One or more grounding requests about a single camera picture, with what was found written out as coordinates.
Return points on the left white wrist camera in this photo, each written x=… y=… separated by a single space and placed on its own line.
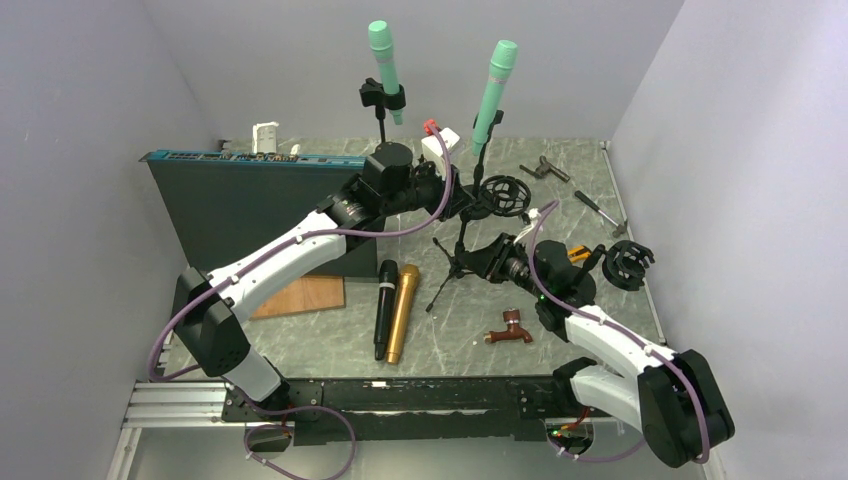
x=437 y=142

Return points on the right shock-mount round stand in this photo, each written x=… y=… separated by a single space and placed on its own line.
x=624 y=265

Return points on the black handled hammer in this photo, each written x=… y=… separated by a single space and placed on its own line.
x=620 y=228

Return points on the wooden board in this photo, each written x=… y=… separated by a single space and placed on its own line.
x=306 y=294

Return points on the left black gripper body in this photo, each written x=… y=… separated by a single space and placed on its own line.
x=453 y=181

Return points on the black tripod shock-mount stand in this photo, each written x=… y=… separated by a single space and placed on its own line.
x=502 y=196

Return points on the brown faucet tap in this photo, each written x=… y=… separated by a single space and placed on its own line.
x=513 y=329

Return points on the mint green microphone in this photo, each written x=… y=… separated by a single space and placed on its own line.
x=382 y=46
x=501 y=65

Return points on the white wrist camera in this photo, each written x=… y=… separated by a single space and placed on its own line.
x=437 y=142
x=530 y=220

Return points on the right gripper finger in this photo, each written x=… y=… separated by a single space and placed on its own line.
x=477 y=262
x=490 y=251

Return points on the blue network switch box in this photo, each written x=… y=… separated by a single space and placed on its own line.
x=225 y=205

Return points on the gold microphone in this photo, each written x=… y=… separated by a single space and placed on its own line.
x=409 y=277

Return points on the round-base mic stand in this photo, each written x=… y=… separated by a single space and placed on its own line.
x=480 y=166
x=372 y=94

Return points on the orange utility knife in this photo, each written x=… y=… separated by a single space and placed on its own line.
x=579 y=253

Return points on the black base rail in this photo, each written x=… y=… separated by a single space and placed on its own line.
x=523 y=408

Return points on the black microphone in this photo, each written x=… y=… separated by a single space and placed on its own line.
x=388 y=278

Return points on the white plastic bracket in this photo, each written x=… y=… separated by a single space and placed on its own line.
x=264 y=138

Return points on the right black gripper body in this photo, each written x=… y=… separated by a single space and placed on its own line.
x=509 y=250

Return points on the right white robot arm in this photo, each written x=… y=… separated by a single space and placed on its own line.
x=671 y=398

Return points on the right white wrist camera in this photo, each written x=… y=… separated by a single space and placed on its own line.
x=530 y=220

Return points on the grey metal clamp tool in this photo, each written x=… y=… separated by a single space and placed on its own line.
x=545 y=168

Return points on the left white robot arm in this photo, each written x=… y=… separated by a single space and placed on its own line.
x=210 y=309

